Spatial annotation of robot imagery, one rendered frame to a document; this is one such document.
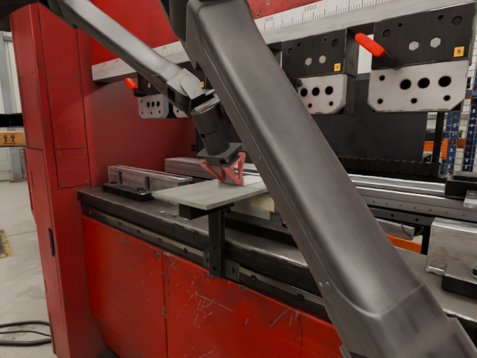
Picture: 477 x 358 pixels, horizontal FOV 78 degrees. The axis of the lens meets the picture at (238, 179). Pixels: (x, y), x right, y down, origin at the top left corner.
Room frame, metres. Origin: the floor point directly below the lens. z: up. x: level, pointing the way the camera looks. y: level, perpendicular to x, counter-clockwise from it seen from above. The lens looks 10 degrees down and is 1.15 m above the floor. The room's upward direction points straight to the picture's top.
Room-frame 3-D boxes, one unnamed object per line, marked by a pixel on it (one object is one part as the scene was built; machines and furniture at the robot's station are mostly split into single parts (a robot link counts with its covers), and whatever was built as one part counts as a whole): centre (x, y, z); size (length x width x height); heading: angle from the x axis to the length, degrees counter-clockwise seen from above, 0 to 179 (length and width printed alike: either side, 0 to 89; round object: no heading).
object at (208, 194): (0.70, 0.05, 1.00); 0.26 x 0.18 x 0.01; 140
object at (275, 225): (0.74, -0.04, 0.89); 0.30 x 0.05 x 0.03; 50
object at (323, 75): (0.70, -0.18, 1.26); 0.15 x 0.09 x 0.17; 50
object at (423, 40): (0.57, -0.34, 1.26); 0.15 x 0.09 x 0.17; 50
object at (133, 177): (1.16, 0.38, 0.92); 0.50 x 0.06 x 0.10; 50
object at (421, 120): (1.35, -0.19, 1.12); 1.13 x 0.02 x 0.44; 50
